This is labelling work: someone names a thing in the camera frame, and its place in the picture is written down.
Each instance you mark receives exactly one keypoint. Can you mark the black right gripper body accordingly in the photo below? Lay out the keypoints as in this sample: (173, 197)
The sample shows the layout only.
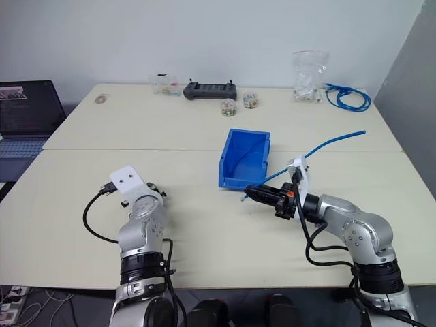
(285, 201)

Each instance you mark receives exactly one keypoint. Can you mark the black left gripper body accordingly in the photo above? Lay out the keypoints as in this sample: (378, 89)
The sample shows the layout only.
(155, 188)

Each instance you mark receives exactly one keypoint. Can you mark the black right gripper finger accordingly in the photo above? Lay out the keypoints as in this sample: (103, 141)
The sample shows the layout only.
(264, 199)
(264, 190)

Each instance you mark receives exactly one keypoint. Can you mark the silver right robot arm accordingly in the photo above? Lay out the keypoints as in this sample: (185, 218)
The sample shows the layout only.
(361, 228)

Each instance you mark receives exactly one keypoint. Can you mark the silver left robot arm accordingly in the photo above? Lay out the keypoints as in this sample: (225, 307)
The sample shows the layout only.
(143, 231)

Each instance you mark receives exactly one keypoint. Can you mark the blue plastic bin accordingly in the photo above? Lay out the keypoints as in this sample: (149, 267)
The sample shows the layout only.
(243, 160)

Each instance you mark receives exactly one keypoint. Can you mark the small round jar coloured beads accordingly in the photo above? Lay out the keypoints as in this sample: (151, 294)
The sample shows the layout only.
(229, 108)
(251, 101)

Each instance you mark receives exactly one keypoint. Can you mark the clear box with coloured bits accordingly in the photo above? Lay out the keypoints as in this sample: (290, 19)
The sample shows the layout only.
(166, 86)

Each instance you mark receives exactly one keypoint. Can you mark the black handheld remote controller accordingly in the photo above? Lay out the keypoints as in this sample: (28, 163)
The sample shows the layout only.
(209, 91)

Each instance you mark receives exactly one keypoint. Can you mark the clear bag of white couplers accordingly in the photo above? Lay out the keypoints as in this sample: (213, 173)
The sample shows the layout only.
(309, 78)

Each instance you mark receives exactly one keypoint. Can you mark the dark open laptop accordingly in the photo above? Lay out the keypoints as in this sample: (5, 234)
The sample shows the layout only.
(27, 109)

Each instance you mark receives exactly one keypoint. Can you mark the white power strip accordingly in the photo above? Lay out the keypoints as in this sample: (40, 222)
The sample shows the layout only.
(12, 299)

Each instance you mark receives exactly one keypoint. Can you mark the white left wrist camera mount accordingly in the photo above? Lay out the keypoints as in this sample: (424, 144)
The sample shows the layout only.
(126, 180)

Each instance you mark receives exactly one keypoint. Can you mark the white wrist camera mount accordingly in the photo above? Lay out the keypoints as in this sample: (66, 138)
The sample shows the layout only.
(300, 165)
(126, 180)

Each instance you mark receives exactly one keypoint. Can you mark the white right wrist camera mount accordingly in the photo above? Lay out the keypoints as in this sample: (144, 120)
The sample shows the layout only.
(300, 165)

